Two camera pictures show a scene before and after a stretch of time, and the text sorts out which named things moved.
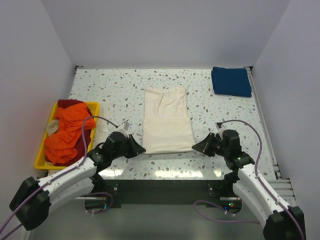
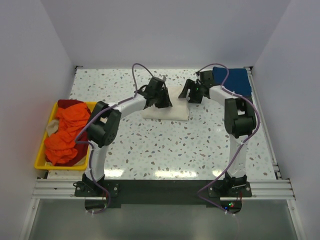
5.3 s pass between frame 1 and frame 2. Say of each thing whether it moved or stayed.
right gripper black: moved
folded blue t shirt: stayed
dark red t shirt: stayed
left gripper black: moved
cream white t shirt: moved
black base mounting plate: stayed
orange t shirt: stayed
